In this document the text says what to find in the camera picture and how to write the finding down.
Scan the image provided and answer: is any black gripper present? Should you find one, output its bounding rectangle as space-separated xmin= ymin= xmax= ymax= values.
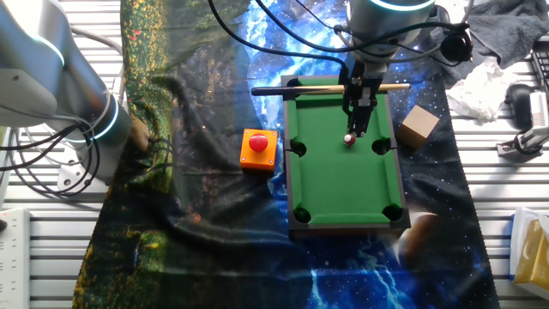
xmin=337 ymin=56 xmax=386 ymax=138

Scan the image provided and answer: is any crumpled white tissue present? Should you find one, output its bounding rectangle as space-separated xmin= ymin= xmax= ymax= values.
xmin=445 ymin=58 xmax=520 ymax=125

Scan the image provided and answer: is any yellow white package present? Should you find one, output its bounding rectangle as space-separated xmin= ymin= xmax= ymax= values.
xmin=509 ymin=206 xmax=549 ymax=300

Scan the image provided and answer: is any thick black gripper cable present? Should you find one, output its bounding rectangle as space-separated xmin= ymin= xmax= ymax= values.
xmin=207 ymin=0 xmax=349 ymax=76

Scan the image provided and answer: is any black white device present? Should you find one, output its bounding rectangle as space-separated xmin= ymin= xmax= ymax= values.
xmin=496 ymin=90 xmax=549 ymax=163

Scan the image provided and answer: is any wooden cube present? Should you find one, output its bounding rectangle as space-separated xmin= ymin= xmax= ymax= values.
xmin=395 ymin=104 xmax=441 ymax=150

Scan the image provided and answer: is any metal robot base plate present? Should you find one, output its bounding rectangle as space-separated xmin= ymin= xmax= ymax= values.
xmin=57 ymin=162 xmax=112 ymax=194

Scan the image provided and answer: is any grey towel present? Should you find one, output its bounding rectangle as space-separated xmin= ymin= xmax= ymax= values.
xmin=437 ymin=0 xmax=549 ymax=89

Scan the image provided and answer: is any mini green pool table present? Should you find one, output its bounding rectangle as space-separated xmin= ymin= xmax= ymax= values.
xmin=281 ymin=75 xmax=412 ymax=238

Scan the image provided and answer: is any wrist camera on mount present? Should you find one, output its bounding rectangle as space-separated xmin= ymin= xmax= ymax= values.
xmin=439 ymin=23 xmax=475 ymax=64

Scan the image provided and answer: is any grey cable hose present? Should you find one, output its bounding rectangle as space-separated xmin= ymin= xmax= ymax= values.
xmin=70 ymin=25 xmax=126 ymax=102

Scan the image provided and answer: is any galaxy and forest printed cloth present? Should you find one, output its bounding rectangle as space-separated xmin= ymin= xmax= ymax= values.
xmin=72 ymin=0 xmax=501 ymax=309

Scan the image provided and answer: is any black computer mouse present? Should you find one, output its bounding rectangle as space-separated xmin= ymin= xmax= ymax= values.
xmin=504 ymin=83 xmax=535 ymax=130

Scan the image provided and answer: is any black cable bundle at base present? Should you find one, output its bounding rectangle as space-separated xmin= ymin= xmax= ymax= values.
xmin=0 ymin=102 xmax=102 ymax=199

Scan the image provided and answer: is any orange box red button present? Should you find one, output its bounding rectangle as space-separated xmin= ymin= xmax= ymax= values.
xmin=238 ymin=127 xmax=279 ymax=173

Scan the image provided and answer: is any black keyboard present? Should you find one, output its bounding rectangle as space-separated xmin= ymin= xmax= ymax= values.
xmin=530 ymin=49 xmax=549 ymax=91

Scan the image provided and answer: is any wooden pool cue black handle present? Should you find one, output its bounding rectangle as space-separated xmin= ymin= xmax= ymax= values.
xmin=250 ymin=82 xmax=412 ymax=97

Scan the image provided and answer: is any white power strip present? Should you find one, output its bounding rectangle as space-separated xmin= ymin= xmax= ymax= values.
xmin=0 ymin=208 xmax=31 ymax=309

